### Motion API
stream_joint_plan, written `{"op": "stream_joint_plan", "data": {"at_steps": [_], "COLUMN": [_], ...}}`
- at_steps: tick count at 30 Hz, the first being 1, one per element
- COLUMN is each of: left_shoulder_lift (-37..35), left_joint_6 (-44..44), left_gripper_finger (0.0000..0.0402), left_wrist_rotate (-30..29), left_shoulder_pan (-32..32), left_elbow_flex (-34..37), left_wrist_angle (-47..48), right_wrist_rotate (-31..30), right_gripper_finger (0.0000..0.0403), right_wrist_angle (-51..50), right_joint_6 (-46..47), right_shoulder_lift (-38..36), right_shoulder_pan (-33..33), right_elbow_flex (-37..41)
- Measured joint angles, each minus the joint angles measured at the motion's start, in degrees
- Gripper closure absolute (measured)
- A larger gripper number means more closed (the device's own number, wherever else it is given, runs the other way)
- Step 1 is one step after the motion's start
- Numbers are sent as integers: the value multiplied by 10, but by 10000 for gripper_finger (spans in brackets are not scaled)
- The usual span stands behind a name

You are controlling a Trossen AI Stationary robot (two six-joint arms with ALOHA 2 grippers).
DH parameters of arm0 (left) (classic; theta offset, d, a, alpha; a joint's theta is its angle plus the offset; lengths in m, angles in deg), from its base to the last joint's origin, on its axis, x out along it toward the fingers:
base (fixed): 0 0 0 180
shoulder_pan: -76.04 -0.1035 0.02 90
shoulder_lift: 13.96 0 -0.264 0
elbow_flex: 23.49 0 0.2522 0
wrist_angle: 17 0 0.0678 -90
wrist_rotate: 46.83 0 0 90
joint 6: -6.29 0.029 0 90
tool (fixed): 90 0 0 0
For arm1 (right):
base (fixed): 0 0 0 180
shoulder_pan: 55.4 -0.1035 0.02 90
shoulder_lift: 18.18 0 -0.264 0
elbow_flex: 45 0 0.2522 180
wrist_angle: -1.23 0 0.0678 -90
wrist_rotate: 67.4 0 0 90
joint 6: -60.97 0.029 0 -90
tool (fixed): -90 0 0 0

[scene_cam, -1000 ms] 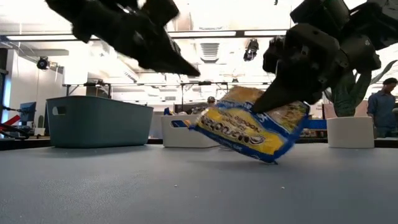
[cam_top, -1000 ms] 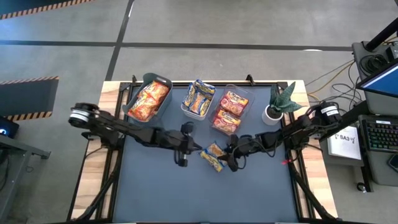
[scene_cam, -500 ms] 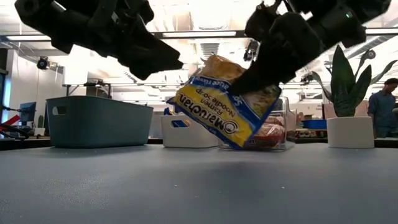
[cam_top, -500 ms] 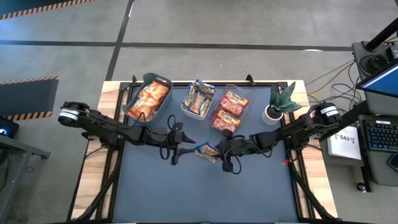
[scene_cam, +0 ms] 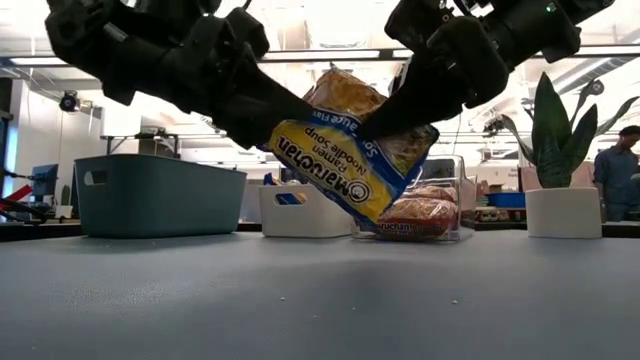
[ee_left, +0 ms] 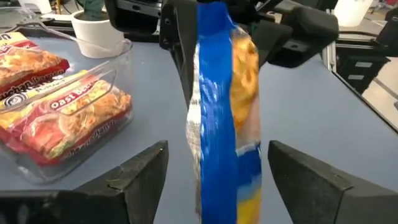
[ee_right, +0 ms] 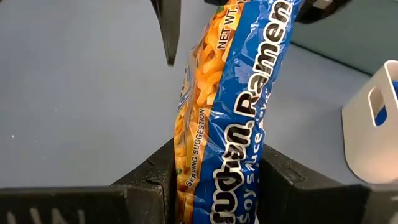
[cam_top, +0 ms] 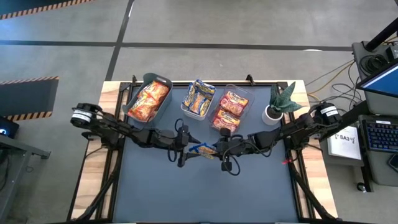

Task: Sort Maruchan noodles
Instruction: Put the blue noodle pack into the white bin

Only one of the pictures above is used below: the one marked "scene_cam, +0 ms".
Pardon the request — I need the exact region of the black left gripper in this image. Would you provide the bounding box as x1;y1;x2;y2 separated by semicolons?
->
99;5;317;151

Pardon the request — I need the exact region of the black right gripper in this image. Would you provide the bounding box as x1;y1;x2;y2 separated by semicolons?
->
358;0;584;142

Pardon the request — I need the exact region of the red Maruchan ramen pack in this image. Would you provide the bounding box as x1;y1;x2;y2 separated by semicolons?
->
375;197;460;243
407;185;460;204

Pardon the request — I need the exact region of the white plastic bin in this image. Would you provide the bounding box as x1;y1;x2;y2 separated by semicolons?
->
258;181;357;239

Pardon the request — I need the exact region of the clear plastic bin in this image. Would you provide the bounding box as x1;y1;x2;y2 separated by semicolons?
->
349;153;478;243

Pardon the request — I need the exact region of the cardboard box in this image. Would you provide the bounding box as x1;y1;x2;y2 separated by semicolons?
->
474;179;506;195

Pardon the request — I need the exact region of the grey-blue plastic bin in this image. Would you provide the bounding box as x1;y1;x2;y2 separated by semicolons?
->
73;153;249;239

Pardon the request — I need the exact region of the blue storage bin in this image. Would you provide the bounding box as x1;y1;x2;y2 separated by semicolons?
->
486;190;527;209

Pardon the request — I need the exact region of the snake plant in white pot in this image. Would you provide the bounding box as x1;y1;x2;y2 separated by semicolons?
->
500;71;640;240

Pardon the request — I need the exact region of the pink cloth screen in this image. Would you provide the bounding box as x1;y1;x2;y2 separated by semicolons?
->
518;159;597;191

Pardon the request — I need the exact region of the person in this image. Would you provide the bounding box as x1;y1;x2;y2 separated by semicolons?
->
593;124;640;223

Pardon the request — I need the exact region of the blue screen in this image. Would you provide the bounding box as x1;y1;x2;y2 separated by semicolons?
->
30;163;60;207

